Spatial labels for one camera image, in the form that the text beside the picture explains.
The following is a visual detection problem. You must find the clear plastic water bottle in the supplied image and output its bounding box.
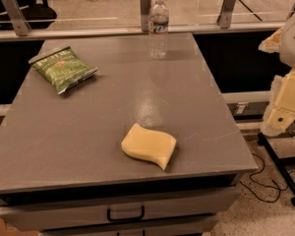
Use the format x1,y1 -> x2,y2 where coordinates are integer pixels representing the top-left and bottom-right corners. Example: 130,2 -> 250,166
148,0 -> 169,59

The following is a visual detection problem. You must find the lower grey cabinet drawer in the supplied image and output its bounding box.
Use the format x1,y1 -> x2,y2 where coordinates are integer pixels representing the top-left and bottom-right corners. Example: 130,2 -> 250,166
39,215 -> 217,236

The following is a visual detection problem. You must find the black floor stand leg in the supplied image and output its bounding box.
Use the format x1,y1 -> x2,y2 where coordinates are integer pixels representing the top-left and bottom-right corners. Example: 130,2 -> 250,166
258,133 -> 295,206

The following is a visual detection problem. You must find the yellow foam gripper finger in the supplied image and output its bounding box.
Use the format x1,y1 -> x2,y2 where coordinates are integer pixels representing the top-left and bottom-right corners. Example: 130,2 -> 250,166
259,28 -> 283,53
261,68 -> 295,137

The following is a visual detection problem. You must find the black floor cable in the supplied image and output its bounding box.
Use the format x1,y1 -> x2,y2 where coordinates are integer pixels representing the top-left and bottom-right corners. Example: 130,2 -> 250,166
239,152 -> 295,204

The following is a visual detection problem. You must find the metal railing bracket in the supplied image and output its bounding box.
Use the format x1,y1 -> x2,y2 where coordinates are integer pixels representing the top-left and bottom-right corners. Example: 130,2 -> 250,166
140,0 -> 151,31
1,0 -> 30,36
217,0 -> 236,29

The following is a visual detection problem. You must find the right metal railing bracket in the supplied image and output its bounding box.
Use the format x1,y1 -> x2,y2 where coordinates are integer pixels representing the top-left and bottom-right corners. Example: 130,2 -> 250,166
217,0 -> 236,29

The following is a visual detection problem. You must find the green jalapeno chip bag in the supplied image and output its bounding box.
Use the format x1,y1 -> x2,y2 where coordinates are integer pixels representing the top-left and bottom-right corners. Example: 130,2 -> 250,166
29,46 -> 97,94

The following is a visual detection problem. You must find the grey cabinet drawer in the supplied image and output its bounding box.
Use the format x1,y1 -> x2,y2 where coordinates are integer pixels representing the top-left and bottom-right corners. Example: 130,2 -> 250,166
0,186 -> 240,231
39,215 -> 217,236

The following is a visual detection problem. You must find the black office chair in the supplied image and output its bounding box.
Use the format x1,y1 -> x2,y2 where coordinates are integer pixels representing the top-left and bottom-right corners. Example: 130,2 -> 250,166
0,0 -> 57,30

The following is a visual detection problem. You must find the middle metal railing bracket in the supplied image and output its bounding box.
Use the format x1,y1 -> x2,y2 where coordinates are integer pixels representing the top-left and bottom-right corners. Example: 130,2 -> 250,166
140,0 -> 151,31

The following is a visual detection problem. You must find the left metal railing bracket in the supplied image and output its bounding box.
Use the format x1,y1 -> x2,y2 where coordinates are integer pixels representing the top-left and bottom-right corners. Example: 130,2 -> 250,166
1,0 -> 30,36

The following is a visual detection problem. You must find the yellow wavy sponge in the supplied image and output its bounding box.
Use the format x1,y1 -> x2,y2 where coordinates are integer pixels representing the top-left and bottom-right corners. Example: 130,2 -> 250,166
121,123 -> 177,170

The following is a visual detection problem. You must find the black drawer handle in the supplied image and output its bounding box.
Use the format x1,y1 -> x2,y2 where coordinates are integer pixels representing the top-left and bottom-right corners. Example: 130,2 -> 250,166
106,206 -> 146,223

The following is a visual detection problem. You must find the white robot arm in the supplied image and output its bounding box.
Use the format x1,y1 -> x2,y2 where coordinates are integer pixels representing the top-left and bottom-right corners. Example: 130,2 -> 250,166
259,13 -> 295,137

